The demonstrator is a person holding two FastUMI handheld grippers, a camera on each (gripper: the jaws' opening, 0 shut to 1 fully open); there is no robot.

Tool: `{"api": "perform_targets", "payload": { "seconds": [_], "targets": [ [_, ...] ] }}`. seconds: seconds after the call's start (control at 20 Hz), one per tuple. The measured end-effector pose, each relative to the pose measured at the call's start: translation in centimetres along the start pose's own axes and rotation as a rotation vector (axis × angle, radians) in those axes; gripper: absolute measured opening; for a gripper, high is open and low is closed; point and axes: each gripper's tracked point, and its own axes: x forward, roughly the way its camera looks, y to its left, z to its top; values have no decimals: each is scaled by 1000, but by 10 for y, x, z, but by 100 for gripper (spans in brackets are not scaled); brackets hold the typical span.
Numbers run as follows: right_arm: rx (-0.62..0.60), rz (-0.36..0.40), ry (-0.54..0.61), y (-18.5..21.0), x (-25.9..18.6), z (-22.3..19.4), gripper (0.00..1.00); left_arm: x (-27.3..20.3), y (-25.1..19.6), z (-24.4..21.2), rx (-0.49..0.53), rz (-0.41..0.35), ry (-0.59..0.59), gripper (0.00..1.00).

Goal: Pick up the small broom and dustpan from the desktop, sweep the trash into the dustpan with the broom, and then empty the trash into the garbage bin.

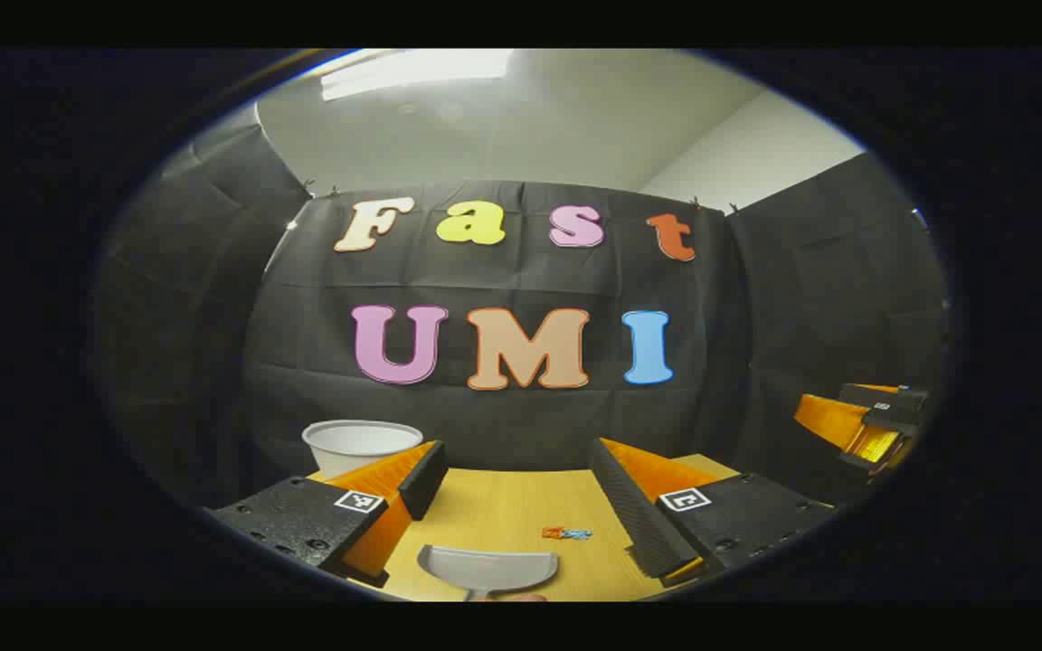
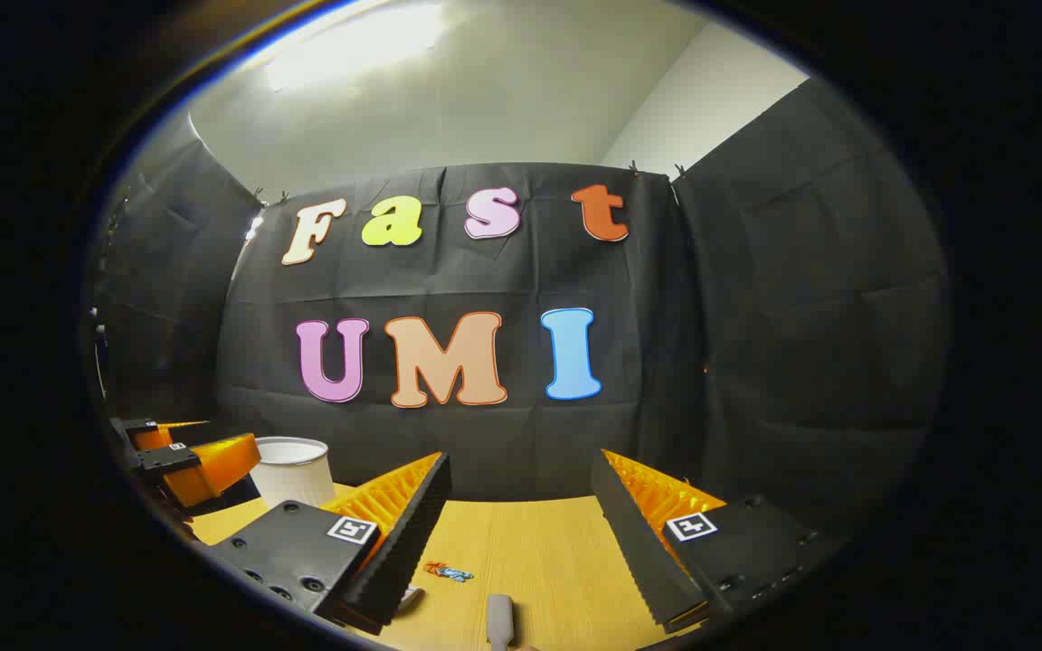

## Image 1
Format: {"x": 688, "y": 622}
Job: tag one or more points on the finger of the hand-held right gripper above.
{"x": 833, "y": 420}
{"x": 892, "y": 395}

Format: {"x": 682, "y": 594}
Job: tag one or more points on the white ribbed garbage bin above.
{"x": 358, "y": 445}

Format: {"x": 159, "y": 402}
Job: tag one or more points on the orange paper trash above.
{"x": 552, "y": 533}

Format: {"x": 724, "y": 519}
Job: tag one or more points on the blue paper trash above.
{"x": 577, "y": 534}

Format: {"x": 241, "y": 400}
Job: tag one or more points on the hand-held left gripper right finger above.
{"x": 629, "y": 506}

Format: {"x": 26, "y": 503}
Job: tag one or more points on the ceiling light panel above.
{"x": 412, "y": 72}

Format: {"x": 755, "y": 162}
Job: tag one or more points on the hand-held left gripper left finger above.
{"x": 426, "y": 475}

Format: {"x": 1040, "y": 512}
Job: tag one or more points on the grey plastic dustpan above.
{"x": 485, "y": 568}

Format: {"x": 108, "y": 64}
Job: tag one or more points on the wooden desktop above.
{"x": 503, "y": 506}

